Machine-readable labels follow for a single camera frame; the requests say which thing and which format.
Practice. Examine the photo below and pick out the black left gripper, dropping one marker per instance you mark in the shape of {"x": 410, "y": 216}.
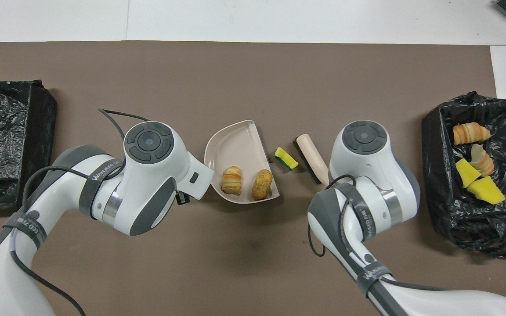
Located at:
{"x": 182, "y": 198}

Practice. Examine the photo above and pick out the toy croissant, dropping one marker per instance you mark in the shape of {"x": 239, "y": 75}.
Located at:
{"x": 470, "y": 134}
{"x": 231, "y": 181}

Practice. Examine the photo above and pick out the beige plastic dustpan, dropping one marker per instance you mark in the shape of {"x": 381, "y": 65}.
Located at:
{"x": 235, "y": 145}

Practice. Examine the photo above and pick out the brown oval bread roll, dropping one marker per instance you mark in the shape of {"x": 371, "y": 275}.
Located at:
{"x": 262, "y": 184}

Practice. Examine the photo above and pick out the yellow sponge piece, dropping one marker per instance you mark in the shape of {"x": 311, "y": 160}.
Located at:
{"x": 486, "y": 191}
{"x": 467, "y": 173}
{"x": 286, "y": 159}

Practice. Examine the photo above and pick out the beige hand brush black bristles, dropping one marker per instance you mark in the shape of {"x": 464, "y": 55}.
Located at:
{"x": 312, "y": 156}

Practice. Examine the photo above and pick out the pale striped bread piece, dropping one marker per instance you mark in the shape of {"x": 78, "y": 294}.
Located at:
{"x": 483, "y": 163}

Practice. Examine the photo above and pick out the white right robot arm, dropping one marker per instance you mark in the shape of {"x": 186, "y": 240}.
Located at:
{"x": 363, "y": 140}

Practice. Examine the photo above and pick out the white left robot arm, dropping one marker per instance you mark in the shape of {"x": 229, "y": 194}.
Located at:
{"x": 147, "y": 145}

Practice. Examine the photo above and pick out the boxy black bag lined bin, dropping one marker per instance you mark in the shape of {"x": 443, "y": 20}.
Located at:
{"x": 7, "y": 131}

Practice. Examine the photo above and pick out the crumpled black bag lined bin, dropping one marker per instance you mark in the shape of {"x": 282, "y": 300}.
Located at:
{"x": 499, "y": 228}

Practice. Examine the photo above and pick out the brown table mat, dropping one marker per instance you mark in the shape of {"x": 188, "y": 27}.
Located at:
{"x": 235, "y": 66}

